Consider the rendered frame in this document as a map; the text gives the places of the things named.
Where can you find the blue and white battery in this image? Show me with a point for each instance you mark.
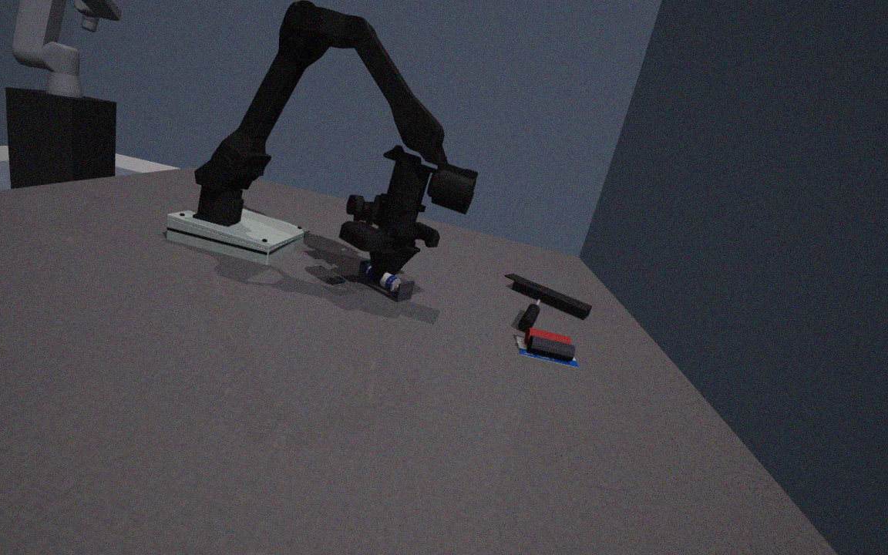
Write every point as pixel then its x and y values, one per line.
pixel 386 280

